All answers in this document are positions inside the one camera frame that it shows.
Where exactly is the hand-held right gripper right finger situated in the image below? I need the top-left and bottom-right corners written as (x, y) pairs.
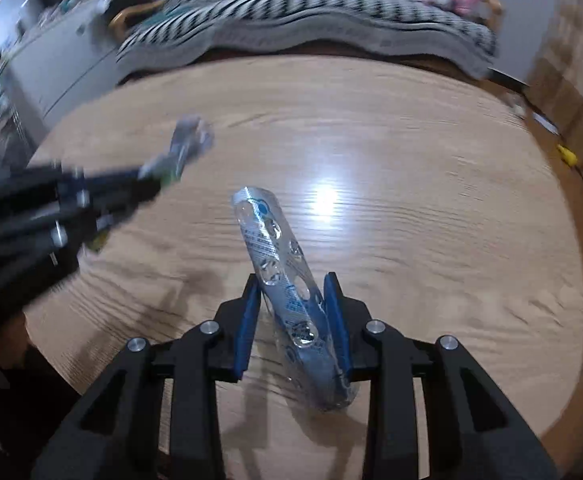
top-left (323, 272), bottom-right (557, 480)

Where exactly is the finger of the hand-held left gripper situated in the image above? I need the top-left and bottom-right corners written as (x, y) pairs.
top-left (54, 194), bottom-right (158, 256)
top-left (59, 165), bottom-right (166, 203)

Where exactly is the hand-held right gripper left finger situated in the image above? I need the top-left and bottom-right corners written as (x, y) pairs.
top-left (32, 275), bottom-right (263, 480)

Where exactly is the silver blister pack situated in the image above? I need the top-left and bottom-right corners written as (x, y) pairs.
top-left (232, 186), bottom-right (358, 412)

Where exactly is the silver green wrapper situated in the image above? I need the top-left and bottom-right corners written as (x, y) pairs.
top-left (140, 115), bottom-right (216, 187)

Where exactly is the white cabinet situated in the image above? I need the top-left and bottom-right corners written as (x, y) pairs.
top-left (0, 15), bottom-right (125, 131)

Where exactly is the wooden sofa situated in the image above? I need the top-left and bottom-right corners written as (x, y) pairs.
top-left (109, 0), bottom-right (505, 81)

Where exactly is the small yellow toy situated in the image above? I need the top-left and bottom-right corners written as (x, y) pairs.
top-left (555, 143), bottom-right (579, 168)

